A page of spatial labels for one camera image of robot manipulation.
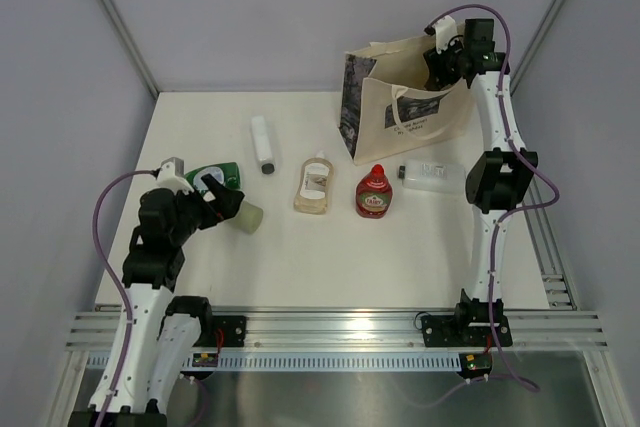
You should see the canvas tote bag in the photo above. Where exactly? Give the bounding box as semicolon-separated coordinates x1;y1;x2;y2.
338;35;475;165

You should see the clear flat bottle black cap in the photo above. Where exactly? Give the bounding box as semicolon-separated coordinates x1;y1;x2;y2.
397;159;466;194

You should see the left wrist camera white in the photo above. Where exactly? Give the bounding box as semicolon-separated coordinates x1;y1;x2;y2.
156;157;195;194

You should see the white tube bottle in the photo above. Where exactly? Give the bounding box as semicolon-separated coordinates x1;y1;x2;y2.
250;116;275;175

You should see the aluminium front rail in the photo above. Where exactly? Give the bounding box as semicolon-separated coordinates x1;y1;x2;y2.
65;310;608;352

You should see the pale green cylinder container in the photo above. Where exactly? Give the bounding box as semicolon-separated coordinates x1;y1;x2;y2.
233;201;264;235

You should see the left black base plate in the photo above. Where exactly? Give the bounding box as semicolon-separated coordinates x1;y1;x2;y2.
194;315;247;348

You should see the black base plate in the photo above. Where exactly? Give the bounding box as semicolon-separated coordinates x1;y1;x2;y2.
194;315;247;348
414;311;513;348

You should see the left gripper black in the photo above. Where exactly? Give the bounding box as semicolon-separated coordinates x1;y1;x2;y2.
170;174;243;245

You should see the clear amber soap bottle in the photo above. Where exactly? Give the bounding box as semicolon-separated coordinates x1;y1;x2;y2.
293;151;334;215

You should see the green bottle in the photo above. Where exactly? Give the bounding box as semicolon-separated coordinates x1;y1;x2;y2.
185;162;241;196

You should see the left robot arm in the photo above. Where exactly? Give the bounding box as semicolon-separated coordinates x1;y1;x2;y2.
68;174;244;426

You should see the white slotted cable duct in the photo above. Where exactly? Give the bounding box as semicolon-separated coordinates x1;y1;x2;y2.
87;351;464;373

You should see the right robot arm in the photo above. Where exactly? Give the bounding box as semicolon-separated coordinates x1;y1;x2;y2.
420;16;538;348

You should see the red Fairy dish soap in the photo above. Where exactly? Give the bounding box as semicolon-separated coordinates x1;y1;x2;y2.
355;164;393;218

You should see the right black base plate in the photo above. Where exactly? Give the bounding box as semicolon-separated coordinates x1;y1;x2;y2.
414;311;513;348

